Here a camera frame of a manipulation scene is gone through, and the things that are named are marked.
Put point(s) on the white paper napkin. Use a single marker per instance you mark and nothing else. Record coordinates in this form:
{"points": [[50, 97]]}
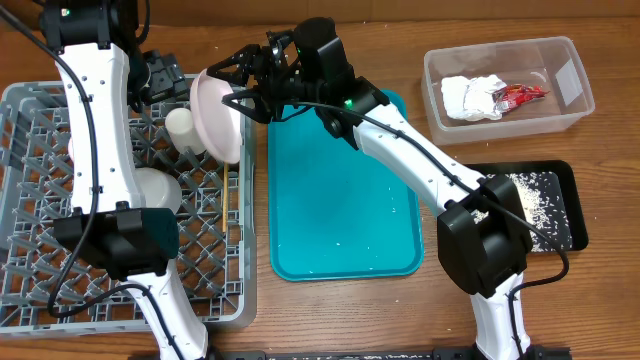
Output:
{"points": [[471, 99]]}

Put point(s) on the pile of rice scraps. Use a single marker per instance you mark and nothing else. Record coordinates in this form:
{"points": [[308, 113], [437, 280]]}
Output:
{"points": [[543, 204]]}

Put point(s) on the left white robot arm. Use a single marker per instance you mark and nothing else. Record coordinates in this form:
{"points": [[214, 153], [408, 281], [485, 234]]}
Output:
{"points": [[96, 46]]}

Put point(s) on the teal plastic serving tray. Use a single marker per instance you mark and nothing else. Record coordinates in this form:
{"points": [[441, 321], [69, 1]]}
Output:
{"points": [[334, 212]]}

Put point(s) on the wooden chopstick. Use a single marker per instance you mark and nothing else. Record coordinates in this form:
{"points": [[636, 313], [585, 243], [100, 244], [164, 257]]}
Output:
{"points": [[225, 198]]}

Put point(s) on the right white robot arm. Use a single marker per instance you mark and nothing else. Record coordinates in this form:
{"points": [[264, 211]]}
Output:
{"points": [[482, 233]]}

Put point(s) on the pale green bowl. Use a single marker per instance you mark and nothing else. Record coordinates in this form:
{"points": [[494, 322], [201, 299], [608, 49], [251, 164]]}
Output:
{"points": [[160, 190]]}

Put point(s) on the large pink dinner plate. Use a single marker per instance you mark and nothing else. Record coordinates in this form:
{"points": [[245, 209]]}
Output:
{"points": [[217, 125]]}

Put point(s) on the grey plastic dishwasher rack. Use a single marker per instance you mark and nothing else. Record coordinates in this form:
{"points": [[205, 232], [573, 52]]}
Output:
{"points": [[217, 272]]}

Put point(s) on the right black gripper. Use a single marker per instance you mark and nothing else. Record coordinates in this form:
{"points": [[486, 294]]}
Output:
{"points": [[248, 61]]}

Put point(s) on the black rectangular tray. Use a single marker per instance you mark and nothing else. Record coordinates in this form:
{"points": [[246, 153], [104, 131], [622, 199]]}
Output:
{"points": [[568, 189]]}

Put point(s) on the pale green cup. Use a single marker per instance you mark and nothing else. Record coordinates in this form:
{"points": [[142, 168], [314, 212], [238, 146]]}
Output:
{"points": [[180, 125]]}

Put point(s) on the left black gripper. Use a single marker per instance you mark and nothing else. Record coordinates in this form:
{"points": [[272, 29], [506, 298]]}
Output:
{"points": [[169, 80]]}

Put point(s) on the black rail at table edge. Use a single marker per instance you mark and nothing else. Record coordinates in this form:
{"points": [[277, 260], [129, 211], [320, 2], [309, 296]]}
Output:
{"points": [[446, 353]]}

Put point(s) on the clear plastic waste bin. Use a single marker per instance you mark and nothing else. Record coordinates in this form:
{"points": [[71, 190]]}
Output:
{"points": [[553, 64]]}

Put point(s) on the red snack wrapper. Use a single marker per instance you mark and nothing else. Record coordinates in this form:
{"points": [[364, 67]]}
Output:
{"points": [[513, 96]]}

